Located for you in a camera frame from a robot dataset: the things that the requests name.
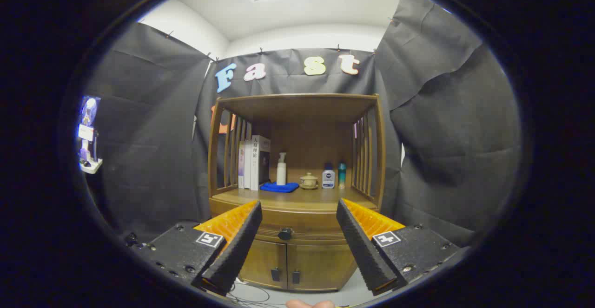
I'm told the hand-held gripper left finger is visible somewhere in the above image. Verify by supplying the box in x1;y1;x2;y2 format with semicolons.
126;200;263;297

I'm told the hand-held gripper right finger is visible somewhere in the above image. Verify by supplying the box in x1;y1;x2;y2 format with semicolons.
336;198;461;296

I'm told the wooden drawer with black knob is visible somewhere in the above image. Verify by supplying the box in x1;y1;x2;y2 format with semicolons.
209;200;379;247

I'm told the wooden cabinet door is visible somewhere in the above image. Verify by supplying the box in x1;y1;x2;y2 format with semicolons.
286;242;359;293
238;238;288;291

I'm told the wooden countertop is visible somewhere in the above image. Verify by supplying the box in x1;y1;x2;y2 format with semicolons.
212;185;378;212

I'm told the wooden cabinet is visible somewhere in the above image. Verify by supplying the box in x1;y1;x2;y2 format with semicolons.
208;93;387;293

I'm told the folded blue cloth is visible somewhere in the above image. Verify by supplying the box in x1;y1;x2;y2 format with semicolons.
260;182;299;193

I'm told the thin white book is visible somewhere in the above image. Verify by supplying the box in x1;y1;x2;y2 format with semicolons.
244;140;252;190

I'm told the thick white and black book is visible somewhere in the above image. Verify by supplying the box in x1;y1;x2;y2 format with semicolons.
250;135;271;191

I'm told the white stand with figure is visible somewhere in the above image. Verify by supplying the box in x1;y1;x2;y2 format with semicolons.
77;95;104;175

